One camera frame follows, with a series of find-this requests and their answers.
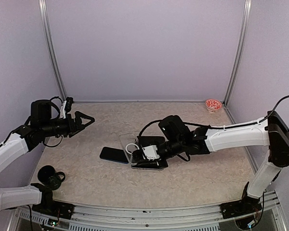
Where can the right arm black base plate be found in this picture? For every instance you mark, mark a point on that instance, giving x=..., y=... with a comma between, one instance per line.
x=239, y=207

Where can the black smartphone with teal edge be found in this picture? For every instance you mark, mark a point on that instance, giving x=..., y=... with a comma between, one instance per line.
x=145, y=141

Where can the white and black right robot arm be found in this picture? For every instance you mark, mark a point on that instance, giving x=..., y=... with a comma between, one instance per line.
x=270, y=131

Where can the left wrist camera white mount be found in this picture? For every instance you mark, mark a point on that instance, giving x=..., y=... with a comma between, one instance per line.
x=66, y=107

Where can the right aluminium frame post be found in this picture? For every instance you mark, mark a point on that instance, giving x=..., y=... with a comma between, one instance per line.
x=239, y=51

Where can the aluminium frame post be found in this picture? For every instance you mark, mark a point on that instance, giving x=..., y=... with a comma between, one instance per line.
x=239, y=51
x=51, y=49

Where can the black phone with purple edge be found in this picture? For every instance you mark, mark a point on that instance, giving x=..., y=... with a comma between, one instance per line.
x=114, y=155

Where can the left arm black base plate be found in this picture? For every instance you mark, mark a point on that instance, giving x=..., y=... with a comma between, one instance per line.
x=55, y=209

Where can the left aluminium frame post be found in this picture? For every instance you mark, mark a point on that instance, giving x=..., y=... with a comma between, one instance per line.
x=51, y=49

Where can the red patterned small bowl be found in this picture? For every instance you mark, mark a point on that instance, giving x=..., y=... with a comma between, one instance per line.
x=213, y=105

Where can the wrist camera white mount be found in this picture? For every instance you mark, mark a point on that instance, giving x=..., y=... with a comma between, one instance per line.
x=66, y=107
x=151, y=152

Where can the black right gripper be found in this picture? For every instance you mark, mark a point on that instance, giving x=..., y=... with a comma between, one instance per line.
x=143, y=160

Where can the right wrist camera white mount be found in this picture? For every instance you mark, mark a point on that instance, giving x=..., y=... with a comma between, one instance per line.
x=151, y=152

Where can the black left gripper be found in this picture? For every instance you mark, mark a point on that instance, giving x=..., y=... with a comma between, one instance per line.
x=72, y=130

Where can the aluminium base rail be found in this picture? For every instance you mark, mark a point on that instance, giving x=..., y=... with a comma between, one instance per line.
x=103, y=218

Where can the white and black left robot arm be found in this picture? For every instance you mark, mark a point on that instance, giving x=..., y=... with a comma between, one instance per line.
x=46, y=120

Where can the black mug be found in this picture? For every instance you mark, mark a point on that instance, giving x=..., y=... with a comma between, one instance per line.
x=49, y=177

